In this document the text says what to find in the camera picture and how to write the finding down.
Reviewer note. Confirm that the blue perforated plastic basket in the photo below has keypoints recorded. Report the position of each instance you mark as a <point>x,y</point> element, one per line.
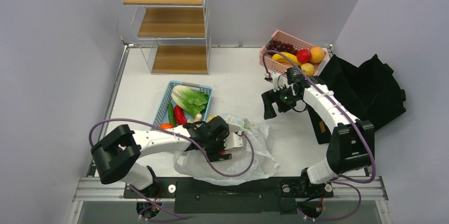
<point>162,112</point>

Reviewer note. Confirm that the red pepper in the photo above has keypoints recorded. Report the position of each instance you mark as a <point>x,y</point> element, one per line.
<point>179,116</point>

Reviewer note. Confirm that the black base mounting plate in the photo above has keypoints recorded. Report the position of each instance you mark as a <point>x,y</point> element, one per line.
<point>274,194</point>

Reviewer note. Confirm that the small orange pumpkin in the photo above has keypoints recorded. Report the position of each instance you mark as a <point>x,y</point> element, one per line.
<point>166,126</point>

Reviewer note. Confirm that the green napa cabbage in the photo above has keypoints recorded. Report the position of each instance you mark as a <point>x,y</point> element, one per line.
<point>193,102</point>

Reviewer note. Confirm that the wooden wire shelf rack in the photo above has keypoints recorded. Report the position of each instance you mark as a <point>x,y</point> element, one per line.
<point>173,35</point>

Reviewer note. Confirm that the yellow banana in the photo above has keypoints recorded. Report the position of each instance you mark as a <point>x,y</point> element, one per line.
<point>286,57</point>

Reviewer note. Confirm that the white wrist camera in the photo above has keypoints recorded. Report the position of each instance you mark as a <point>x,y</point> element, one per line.
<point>277,80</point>
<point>233,141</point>

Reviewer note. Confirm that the beige mushroom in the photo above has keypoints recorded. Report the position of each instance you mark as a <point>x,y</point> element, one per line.
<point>196,118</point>

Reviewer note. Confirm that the green cucumber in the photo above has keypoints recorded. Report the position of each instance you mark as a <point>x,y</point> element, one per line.
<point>171,116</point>

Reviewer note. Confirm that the red apple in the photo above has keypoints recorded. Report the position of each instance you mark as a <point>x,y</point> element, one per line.
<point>303,56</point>

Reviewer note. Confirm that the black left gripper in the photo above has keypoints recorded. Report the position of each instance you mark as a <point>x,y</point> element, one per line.
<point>221,148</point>

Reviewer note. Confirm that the dark red grapes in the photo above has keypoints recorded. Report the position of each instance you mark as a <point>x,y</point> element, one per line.
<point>281,46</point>

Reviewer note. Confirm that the yellow pear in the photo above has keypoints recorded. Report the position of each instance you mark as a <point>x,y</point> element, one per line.
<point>308,69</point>

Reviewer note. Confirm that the orange fruit with leaf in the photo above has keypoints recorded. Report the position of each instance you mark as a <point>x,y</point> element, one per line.
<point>317,54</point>

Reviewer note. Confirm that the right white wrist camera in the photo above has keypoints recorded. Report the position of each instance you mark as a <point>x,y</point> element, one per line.
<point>277,80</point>

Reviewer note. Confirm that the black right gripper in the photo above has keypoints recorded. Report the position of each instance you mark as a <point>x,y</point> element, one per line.
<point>271,97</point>

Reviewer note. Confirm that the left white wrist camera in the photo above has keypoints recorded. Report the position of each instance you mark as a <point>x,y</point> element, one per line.
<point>233,141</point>

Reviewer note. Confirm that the black cloth bag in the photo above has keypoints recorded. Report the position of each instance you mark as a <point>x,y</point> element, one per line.
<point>368,91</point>

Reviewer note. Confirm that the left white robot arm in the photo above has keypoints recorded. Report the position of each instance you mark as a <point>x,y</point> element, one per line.
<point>116,155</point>

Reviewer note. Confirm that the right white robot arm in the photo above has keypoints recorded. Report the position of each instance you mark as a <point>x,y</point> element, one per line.
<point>351,140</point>

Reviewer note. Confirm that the white plastic grocery bag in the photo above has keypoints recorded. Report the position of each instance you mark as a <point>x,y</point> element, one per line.
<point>264,165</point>

